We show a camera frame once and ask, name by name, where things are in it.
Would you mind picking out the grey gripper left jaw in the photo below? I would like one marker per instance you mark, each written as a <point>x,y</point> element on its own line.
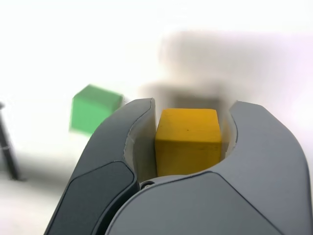
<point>97,183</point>

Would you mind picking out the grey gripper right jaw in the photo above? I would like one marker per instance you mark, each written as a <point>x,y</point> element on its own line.
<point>220,203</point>

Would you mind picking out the green cube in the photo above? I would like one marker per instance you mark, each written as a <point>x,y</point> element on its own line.
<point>90,112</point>

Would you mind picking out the yellow cube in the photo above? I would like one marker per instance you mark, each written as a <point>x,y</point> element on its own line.
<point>188,137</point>

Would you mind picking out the black tape strip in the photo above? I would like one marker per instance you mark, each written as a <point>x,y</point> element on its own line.
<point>9,156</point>

